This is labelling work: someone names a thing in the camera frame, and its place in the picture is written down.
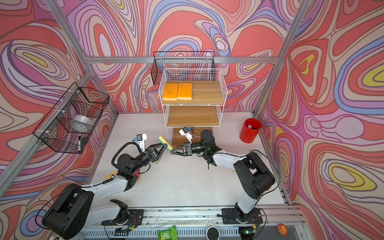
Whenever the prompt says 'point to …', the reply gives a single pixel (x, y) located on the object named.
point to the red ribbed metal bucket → (250, 130)
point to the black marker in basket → (79, 144)
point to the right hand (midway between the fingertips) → (173, 156)
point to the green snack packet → (170, 234)
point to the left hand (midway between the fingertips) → (167, 148)
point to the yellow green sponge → (161, 138)
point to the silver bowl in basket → (84, 119)
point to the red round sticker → (282, 229)
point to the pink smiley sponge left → (137, 173)
